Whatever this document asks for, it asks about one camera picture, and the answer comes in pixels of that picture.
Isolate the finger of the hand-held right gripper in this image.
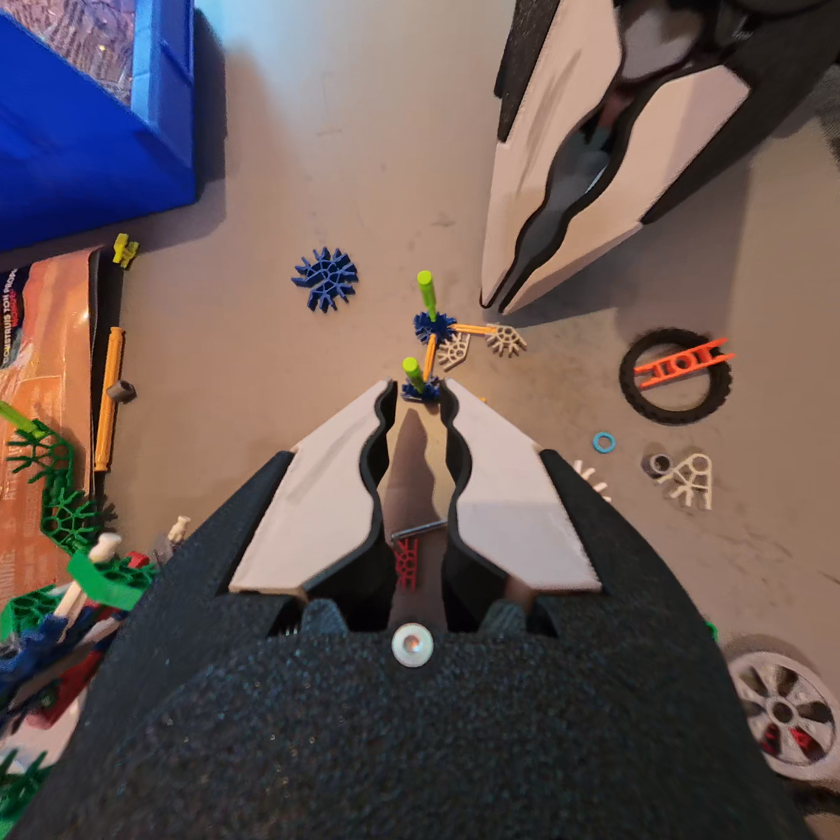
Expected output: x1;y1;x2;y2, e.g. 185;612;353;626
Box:
499;62;752;315
479;0;624;309

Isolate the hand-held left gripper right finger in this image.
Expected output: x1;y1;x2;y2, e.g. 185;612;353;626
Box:
438;378;603;595

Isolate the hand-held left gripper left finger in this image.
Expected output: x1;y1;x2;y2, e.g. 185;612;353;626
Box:
228;379;400;597

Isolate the small white connector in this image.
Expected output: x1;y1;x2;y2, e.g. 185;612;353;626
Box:
436;331;472;373
486;323;528;358

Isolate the blue green orange rod assembly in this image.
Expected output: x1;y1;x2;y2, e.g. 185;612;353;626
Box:
399;270;500;404

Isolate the white snowflake connector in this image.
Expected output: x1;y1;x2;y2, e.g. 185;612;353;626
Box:
572;459;613;503

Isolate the black rubber tyre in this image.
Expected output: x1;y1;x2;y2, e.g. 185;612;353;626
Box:
619;328;734;426

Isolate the white fan-shaped connector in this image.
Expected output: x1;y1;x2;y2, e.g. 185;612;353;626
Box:
656;453;714;511

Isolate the orange ladder connector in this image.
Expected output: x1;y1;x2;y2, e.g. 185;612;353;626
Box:
633;336;737;388

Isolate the large blue double connector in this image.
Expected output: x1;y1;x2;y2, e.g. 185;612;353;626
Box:
290;246;361;314

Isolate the red green white toy model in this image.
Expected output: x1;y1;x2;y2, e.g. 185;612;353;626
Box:
0;400;194;815

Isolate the long yellow rod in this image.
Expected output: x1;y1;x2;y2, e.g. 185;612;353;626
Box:
94;326;126;473

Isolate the silver wheel hub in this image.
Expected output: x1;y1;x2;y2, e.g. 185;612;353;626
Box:
725;650;840;785

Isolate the toy packaging bag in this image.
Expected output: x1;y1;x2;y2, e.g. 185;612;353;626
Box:
0;248;106;605

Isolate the blue plastic storage bin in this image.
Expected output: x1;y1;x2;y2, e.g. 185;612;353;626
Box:
0;0;200;253

